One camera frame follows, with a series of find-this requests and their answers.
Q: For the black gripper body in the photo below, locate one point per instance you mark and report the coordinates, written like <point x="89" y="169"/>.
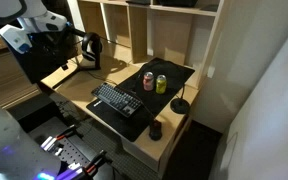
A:
<point x="49" y="52"/>

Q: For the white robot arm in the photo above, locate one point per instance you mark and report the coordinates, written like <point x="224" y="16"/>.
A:
<point x="19" y="19"/>

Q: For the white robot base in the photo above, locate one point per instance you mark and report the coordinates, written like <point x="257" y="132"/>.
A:
<point x="21" y="158"/>

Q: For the black mechanical keyboard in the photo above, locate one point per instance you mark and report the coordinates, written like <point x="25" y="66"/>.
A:
<point x="118" y="99"/>

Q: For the wooden desk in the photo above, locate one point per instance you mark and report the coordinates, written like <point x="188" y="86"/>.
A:
<point x="77" y="87"/>

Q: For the black headphones on stand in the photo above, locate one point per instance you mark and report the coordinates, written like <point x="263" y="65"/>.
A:
<point x="92" y="48"/>

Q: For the red black clamp upper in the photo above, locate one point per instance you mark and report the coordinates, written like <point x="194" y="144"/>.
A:
<point x="46" y="145"/>

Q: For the red black clamp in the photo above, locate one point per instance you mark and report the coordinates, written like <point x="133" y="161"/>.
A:
<point x="92" y="167"/>
<point x="46" y="145"/>

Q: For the pink soda can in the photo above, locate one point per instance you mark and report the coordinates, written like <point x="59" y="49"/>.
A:
<point x="148" y="81"/>

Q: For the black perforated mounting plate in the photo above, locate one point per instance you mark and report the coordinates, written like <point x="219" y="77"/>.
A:
<point x="72" y="150"/>

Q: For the black desk mat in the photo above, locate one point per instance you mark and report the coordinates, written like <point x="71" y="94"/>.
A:
<point x="152" y="102"/>

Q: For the yellow soda can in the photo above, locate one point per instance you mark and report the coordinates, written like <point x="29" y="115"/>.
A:
<point x="161" y="84"/>

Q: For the red black clamp lower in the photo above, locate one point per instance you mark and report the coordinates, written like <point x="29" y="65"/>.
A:
<point x="92" y="167"/>

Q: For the black computer mouse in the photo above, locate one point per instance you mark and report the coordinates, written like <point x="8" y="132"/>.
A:
<point x="155" y="131"/>

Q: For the wooden shelf unit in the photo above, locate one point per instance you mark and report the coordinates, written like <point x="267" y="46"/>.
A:
<point x="135" y="33"/>

